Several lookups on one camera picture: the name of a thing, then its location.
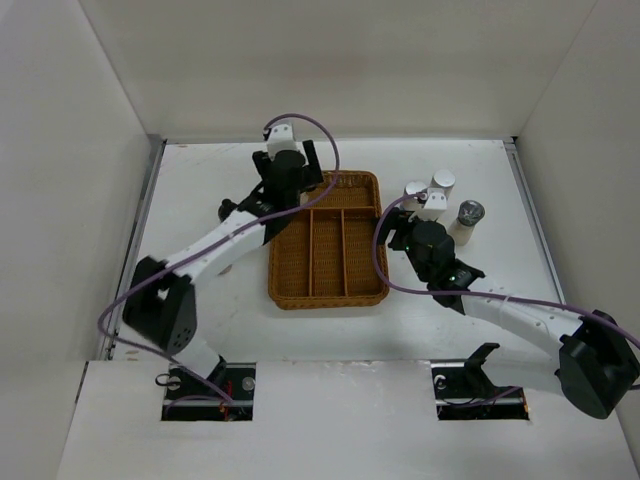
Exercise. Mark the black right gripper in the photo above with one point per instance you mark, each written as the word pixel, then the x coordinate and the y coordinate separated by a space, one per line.
pixel 396 219

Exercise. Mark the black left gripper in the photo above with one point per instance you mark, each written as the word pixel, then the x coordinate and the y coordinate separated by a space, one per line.
pixel 262 160

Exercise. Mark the silver-lid jar blue label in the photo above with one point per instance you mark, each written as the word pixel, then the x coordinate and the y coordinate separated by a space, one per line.
pixel 416 192

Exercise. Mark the black-lid jar beige contents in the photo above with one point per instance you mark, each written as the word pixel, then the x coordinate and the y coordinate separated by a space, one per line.
pixel 225 209

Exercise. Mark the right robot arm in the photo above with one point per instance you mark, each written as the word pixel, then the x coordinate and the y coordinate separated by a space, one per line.
pixel 592 359

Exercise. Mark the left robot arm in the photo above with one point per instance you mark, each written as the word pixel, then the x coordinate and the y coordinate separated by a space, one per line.
pixel 164 312

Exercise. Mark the clear-cap white salt bottle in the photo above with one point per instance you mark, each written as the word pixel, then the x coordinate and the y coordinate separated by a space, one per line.
pixel 470 213

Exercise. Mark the brown wicker tray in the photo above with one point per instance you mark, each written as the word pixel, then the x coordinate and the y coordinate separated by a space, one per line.
pixel 324 257

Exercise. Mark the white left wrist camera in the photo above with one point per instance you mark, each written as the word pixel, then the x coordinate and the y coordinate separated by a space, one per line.
pixel 280 137

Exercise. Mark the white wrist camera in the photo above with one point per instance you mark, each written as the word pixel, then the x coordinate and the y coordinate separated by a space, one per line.
pixel 280 137
pixel 433 204

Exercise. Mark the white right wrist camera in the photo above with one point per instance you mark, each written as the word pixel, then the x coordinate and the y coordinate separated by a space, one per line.
pixel 433 204

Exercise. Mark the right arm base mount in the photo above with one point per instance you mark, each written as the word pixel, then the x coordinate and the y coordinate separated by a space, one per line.
pixel 463 391

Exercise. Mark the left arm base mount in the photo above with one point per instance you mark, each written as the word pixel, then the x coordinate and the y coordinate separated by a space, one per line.
pixel 185 399

